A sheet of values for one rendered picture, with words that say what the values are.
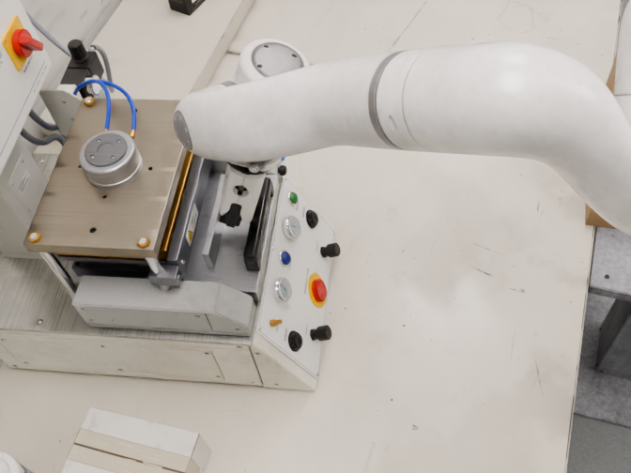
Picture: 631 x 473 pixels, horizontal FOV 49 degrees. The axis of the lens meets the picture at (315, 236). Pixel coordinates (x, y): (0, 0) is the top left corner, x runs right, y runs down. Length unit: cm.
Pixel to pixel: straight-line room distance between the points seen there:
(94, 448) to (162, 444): 10
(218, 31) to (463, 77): 120
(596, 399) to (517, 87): 157
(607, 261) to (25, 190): 98
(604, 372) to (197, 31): 137
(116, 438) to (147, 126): 47
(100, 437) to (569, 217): 90
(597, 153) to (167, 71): 120
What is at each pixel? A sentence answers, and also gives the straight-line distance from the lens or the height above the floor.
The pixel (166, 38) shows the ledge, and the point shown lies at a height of 79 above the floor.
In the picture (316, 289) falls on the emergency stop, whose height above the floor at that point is 81.
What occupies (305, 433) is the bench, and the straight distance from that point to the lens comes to 116.
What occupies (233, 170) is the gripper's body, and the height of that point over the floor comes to 116.
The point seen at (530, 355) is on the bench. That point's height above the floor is 75.
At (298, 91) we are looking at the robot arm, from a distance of 71.
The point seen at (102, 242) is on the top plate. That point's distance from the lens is 95.
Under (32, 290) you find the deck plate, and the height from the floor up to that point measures 93.
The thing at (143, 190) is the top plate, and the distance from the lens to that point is 98.
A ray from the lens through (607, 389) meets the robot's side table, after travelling 206.
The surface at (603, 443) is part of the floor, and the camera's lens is 202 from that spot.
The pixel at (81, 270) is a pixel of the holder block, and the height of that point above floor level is 99.
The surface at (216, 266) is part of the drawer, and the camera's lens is 105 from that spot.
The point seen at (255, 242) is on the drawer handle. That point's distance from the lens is 102.
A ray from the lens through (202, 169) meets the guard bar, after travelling 107.
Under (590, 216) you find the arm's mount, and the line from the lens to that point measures 136.
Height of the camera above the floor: 184
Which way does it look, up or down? 55 degrees down
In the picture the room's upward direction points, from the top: 8 degrees counter-clockwise
